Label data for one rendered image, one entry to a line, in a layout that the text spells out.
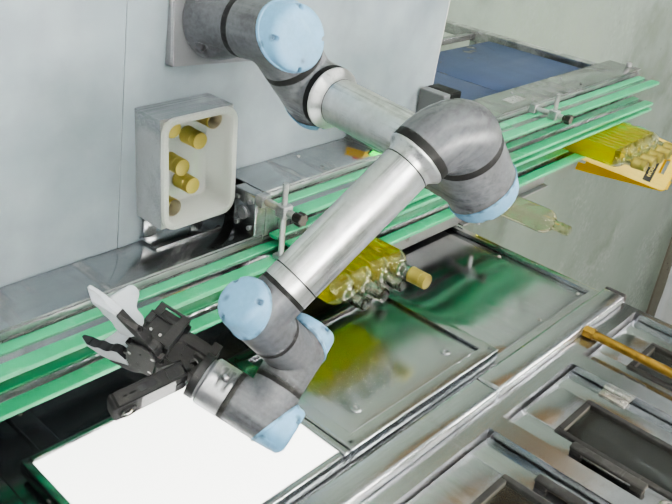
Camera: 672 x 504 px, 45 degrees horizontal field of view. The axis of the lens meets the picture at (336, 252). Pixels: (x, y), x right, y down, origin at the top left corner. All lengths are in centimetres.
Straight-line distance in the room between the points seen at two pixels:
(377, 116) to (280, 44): 20
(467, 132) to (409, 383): 64
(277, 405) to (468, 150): 45
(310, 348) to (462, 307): 84
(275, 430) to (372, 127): 52
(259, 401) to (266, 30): 61
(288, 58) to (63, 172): 44
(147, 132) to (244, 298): 55
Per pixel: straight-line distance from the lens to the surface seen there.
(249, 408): 116
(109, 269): 155
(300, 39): 141
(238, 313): 105
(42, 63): 142
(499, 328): 190
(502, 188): 123
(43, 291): 150
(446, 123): 112
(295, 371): 116
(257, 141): 176
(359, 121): 138
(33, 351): 138
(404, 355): 168
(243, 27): 143
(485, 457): 155
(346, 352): 167
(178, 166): 155
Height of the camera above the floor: 195
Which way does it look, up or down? 34 degrees down
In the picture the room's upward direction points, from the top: 119 degrees clockwise
